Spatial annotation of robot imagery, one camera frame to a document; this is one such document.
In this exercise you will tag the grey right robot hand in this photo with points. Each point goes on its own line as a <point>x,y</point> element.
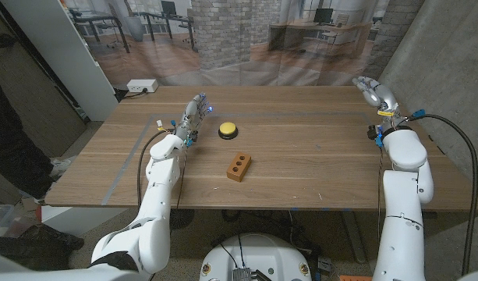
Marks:
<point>381,95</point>

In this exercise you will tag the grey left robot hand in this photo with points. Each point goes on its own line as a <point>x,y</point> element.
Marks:
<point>190,119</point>

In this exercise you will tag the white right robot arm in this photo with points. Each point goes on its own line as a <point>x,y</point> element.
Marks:
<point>404,203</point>

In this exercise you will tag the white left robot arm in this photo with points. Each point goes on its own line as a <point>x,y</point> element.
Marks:
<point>156,210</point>

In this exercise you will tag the wooden block with three holes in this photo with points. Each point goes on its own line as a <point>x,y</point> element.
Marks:
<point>238,167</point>

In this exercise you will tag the yellow push button black base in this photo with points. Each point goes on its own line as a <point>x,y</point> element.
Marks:
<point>228,130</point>

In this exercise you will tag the white power strip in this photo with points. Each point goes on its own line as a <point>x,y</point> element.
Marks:
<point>142,85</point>

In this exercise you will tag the printed office backdrop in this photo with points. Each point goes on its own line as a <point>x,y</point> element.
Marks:
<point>223,39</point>

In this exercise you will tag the black round floor object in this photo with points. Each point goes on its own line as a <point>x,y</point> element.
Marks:
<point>180,218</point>

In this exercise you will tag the grey white shoe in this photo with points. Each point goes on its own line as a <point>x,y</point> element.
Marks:
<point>62,167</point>

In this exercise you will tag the white leaning panel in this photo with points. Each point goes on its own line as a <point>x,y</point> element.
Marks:
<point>59,50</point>

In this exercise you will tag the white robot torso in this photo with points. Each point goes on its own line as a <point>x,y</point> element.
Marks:
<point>256,257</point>

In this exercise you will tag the person in dark clothes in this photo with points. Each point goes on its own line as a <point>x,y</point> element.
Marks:
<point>8,148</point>

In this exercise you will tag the orange object on floor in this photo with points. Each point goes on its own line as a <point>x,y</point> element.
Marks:
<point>355,278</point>

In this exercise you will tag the black bag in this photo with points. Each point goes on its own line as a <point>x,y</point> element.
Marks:
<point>47,244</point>

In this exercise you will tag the clear plastic bin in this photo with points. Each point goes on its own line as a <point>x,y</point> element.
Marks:
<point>1,220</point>

